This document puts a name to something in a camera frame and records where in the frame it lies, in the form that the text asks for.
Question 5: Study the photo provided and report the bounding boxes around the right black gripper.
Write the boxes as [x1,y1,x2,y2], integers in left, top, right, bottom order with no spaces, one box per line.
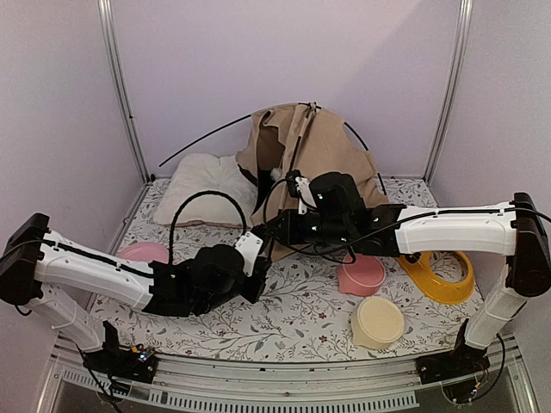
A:
[267,209,351,247]

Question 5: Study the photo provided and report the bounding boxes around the beige fabric pet tent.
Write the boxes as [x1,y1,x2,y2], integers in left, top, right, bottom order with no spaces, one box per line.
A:
[236,104,398,261]

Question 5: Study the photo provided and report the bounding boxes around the black tent pole long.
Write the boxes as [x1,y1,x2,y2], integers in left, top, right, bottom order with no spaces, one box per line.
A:
[282,102,318,174]

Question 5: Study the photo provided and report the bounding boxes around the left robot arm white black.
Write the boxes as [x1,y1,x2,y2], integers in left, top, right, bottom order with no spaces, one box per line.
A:
[1,213,271,373]

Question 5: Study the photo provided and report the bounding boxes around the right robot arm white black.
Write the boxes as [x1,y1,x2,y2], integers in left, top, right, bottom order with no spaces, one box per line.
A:
[253,172,550,384]

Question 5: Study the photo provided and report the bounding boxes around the pink footed pet bowl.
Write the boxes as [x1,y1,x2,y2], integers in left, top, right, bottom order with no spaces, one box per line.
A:
[337,256,386,297]

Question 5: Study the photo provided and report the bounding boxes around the cream footed pet bowl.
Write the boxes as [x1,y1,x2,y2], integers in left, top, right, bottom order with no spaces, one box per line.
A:
[350,296,405,350]

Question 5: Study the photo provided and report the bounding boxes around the white pet cushion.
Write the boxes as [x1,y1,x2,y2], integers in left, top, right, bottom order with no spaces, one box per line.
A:
[153,153,257,228]

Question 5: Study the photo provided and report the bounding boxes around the floral patterned table mat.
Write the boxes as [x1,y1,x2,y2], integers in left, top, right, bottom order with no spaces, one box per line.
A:
[90,178,482,363]

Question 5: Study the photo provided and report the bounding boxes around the yellow double bowl holder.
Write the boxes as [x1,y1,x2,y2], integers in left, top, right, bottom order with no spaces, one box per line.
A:
[396,251,475,305]

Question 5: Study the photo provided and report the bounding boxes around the pink round plate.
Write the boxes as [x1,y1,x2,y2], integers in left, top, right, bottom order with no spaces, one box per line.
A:
[117,242,169,263]

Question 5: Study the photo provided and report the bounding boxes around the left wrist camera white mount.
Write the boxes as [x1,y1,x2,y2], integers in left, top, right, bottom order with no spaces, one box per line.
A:
[234,231,263,277]

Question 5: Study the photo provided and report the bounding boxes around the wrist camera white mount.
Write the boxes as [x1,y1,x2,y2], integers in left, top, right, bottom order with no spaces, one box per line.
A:
[286,170,317,215]
[234,231,263,277]

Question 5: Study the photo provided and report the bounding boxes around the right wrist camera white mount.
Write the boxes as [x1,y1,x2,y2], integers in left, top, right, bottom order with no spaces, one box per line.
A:
[286,170,317,215]

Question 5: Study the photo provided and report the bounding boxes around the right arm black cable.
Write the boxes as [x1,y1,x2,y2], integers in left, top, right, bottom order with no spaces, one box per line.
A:
[262,178,406,259]

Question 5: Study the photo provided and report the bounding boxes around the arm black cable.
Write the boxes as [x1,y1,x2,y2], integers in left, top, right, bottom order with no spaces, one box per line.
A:
[262,178,406,259]
[167,190,249,266]

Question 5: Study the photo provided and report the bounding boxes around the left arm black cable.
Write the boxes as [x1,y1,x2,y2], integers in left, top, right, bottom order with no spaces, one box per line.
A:
[167,190,249,266]

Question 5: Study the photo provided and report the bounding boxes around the front aluminium rail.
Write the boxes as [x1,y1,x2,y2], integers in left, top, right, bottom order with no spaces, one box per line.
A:
[37,336,542,412]

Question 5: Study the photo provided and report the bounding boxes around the right aluminium frame post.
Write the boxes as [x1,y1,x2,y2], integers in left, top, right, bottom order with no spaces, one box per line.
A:
[423,0,474,184]

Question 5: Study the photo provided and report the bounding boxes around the aluminium frame post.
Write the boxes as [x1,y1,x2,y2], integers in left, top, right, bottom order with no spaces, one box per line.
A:
[97,0,150,183]
[423,0,474,184]

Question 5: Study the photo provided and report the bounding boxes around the left aluminium frame post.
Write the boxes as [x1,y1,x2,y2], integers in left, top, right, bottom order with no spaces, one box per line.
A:
[97,0,150,183]

